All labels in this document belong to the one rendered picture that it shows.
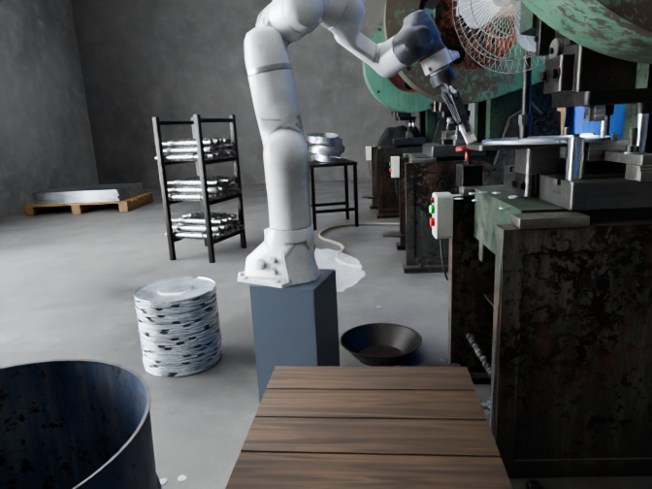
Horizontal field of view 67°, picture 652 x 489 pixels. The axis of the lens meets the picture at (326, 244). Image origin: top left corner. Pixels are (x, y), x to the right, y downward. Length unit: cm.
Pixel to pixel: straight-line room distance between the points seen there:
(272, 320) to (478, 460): 67
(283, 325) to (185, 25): 730
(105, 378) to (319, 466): 38
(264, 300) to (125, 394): 51
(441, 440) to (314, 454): 20
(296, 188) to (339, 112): 666
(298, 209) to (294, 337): 33
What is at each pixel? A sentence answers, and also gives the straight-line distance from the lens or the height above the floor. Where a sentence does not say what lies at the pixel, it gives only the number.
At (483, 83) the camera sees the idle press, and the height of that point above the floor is 101.
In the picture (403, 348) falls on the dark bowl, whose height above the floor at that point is 1.
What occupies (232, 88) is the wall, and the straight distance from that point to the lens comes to 806.
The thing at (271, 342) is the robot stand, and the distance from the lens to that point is 134.
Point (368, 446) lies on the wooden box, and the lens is 84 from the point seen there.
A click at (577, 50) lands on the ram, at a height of 98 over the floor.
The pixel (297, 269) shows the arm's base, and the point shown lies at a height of 49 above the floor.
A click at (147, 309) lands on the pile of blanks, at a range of 183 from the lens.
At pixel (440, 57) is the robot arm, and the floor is 102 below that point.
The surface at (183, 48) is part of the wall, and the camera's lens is 830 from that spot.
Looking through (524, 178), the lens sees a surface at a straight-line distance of 131.
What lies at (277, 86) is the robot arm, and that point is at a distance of 123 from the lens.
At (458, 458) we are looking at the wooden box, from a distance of 83.
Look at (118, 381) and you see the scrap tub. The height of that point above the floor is 45.
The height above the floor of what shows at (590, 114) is 84.
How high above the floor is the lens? 84
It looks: 13 degrees down
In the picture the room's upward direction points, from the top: 3 degrees counter-clockwise
